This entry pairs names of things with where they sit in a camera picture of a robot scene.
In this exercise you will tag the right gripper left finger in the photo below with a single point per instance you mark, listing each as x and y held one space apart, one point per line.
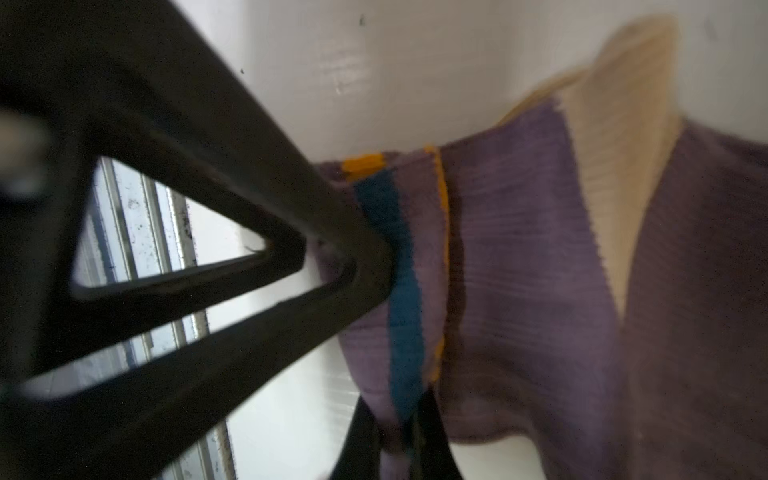
359 458

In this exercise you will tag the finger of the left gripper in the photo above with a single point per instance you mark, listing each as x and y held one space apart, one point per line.
132 80

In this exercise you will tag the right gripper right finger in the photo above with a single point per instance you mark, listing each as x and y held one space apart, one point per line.
433 459

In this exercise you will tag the purple sock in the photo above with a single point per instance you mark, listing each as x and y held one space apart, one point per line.
591 273

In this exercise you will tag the aluminium front rail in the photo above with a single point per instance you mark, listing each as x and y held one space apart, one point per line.
129 233

